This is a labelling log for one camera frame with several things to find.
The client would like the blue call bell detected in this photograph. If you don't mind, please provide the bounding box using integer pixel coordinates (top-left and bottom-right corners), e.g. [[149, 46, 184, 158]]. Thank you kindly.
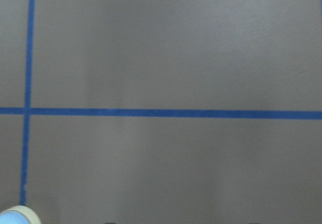
[[1, 205, 42, 224]]

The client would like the brown paper table cover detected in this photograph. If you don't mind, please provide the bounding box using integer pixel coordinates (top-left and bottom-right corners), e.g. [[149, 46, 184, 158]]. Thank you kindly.
[[1, 0, 321, 223]]

